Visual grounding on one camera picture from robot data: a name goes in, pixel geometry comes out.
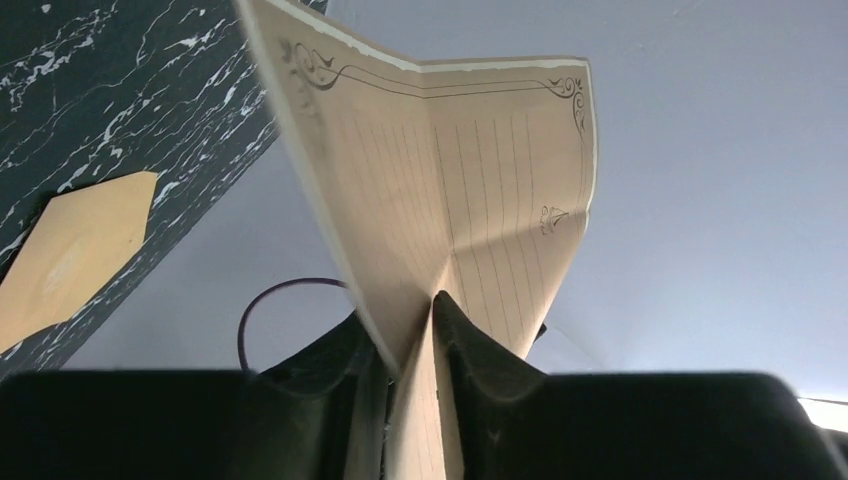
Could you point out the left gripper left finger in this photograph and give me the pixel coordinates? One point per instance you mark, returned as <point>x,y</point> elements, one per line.
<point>317,415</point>

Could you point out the beige letter paper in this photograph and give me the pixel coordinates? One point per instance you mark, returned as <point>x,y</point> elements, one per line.
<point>473,177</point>

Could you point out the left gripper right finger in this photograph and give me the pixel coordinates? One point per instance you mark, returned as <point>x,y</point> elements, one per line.
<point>504,419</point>

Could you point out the orange brown envelope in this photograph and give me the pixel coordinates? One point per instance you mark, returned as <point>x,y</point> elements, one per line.
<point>79,243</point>

